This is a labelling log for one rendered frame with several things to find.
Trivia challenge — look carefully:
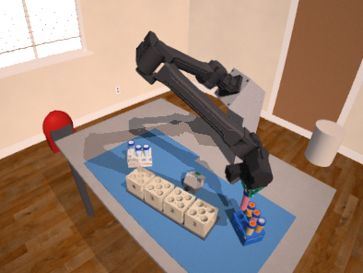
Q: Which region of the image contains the blue table mat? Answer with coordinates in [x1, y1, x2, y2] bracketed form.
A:
[84, 128, 296, 273]

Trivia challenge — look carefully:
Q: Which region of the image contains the blue-capped graduated tube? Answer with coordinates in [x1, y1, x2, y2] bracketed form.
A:
[135, 145, 143, 162]

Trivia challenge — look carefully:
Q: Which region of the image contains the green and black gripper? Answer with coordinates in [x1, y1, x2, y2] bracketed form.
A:
[241, 177, 268, 198]

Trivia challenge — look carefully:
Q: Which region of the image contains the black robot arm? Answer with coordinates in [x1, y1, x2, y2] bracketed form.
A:
[135, 30, 273, 185]

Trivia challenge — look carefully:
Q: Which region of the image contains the blue tube rack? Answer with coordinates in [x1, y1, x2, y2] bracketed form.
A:
[231, 210, 265, 246]

